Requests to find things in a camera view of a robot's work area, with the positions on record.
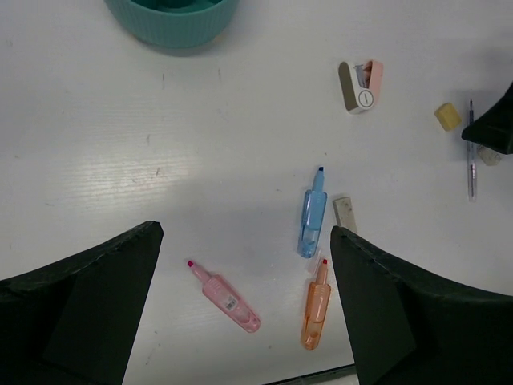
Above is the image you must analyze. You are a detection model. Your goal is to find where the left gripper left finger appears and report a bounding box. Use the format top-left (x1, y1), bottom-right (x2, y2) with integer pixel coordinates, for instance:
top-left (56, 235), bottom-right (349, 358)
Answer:
top-left (1, 221), bottom-right (164, 384)

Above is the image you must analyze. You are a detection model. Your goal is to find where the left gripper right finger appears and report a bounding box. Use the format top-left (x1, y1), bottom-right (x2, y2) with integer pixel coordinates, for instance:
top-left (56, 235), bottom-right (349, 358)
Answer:
top-left (330, 227), bottom-right (512, 384)

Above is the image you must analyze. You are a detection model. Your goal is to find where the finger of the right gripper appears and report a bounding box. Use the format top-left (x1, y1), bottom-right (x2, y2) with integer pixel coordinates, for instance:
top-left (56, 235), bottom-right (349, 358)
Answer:
top-left (461, 85), bottom-right (513, 155)

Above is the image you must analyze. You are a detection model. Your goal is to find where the yellow eraser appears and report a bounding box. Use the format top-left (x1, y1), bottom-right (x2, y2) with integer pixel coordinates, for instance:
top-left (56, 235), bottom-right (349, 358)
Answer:
top-left (434, 103), bottom-right (462, 132)

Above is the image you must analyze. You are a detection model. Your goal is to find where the orange stubby highlighter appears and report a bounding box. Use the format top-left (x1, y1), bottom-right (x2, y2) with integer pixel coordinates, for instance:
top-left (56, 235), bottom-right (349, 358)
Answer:
top-left (301, 258), bottom-right (331, 351)

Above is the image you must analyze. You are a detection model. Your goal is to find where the grey eraser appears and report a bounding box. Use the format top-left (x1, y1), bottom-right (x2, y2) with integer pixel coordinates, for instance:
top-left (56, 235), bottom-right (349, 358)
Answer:
top-left (333, 196), bottom-right (357, 233)

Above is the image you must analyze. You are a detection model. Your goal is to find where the pink grey mini stapler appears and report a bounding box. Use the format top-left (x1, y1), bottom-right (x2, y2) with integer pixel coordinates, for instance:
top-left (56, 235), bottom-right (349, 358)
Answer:
top-left (338, 60), bottom-right (384, 115)

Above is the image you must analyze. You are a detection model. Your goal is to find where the pink stubby highlighter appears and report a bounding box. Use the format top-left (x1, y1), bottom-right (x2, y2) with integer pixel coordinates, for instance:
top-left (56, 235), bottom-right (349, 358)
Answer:
top-left (187, 260), bottom-right (261, 334)

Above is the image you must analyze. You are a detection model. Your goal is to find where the blue stubby highlighter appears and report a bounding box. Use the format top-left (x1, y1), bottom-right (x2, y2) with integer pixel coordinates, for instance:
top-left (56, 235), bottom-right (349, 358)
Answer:
top-left (298, 167), bottom-right (328, 259)

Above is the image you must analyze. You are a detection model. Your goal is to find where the teal round organizer container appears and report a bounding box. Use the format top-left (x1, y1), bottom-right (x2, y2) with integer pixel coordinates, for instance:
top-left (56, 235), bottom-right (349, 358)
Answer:
top-left (106, 0), bottom-right (238, 49)

